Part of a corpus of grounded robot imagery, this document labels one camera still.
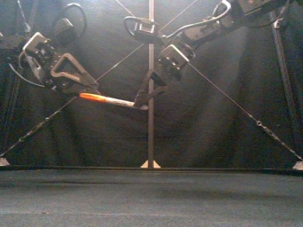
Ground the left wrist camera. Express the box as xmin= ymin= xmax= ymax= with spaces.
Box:
xmin=52 ymin=17 xmax=76 ymax=46

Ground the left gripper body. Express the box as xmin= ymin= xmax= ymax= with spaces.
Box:
xmin=20 ymin=31 xmax=66 ymax=91

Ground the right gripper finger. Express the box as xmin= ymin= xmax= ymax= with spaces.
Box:
xmin=132 ymin=70 xmax=159 ymax=109
xmin=143 ymin=75 xmax=171 ymax=108

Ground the grey marker pen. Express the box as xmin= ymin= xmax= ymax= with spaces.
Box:
xmin=78 ymin=92 xmax=151 ymax=112

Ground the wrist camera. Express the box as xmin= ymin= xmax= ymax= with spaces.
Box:
xmin=52 ymin=17 xmax=76 ymax=46
xmin=132 ymin=18 xmax=159 ymax=43

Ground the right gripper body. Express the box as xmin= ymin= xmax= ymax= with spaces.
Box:
xmin=156 ymin=43 xmax=196 ymax=82

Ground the small black camera box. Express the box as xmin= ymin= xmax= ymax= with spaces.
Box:
xmin=132 ymin=18 xmax=159 ymax=43

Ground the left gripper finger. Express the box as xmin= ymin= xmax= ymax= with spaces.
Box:
xmin=52 ymin=77 xmax=98 ymax=96
xmin=49 ymin=52 xmax=100 ymax=90

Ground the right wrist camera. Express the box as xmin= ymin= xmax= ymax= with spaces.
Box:
xmin=132 ymin=18 xmax=159 ymax=43

